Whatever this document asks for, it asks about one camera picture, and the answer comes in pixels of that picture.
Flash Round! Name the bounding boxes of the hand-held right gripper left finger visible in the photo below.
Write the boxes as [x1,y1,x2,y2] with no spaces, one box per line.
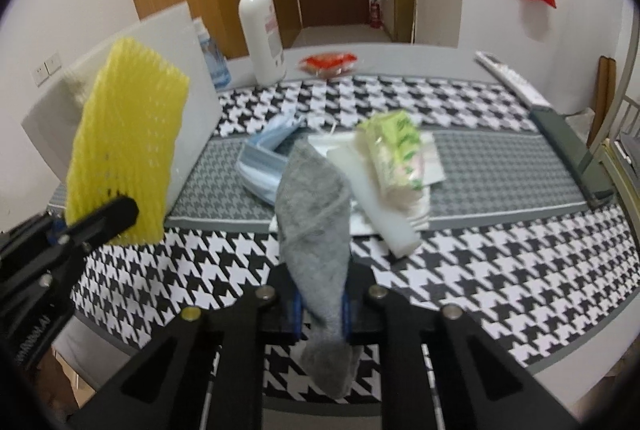
[67,263,302,430]

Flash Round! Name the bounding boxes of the white foam box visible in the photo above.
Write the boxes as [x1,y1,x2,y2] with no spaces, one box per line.
[21,0,222,217]

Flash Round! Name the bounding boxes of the yellow foam net sleeve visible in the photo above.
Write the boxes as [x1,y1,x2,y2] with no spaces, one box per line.
[65,37,191,246]

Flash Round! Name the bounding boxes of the grey sock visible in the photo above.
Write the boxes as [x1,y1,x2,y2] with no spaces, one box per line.
[276,139,362,400]

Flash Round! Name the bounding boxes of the white foam strip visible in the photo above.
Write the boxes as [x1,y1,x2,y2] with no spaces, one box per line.
[327,145,421,259]

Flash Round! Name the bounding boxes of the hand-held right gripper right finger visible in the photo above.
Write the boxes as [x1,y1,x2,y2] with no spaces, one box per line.
[342,260,586,430]

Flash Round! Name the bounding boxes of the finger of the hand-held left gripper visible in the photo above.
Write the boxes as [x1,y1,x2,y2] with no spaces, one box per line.
[52,195,140,257]

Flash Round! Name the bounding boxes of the white remote control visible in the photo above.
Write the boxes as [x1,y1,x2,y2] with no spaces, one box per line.
[474,51,552,109]

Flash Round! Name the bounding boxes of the white wall switch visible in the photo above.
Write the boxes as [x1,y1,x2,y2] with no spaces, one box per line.
[31,52,62,86]

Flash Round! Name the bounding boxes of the metal bed frame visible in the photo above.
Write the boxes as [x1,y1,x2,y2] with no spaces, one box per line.
[584,60,640,211]

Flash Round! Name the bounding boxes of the wooden boards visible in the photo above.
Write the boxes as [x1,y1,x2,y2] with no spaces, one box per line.
[590,55,619,148]

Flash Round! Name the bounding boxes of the stack of blue face masks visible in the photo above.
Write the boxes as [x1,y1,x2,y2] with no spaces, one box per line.
[235,114,307,206]

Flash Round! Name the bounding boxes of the plastic water bottle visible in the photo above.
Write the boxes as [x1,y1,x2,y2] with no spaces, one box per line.
[192,17,232,89]

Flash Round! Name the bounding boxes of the green tissue packet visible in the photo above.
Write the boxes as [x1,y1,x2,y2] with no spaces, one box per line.
[356,109,432,212]

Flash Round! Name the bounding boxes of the cardboard box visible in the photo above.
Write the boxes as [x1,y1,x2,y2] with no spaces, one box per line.
[49,344,97,413]

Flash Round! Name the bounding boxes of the houndstooth tablecloth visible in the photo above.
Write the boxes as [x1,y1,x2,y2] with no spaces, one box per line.
[47,73,628,403]

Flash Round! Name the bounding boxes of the red snack packet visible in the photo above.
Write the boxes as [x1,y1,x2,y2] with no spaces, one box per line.
[298,52,359,80]

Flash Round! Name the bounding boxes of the dark grey tray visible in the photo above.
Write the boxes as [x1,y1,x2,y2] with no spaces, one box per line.
[529,107,617,207]

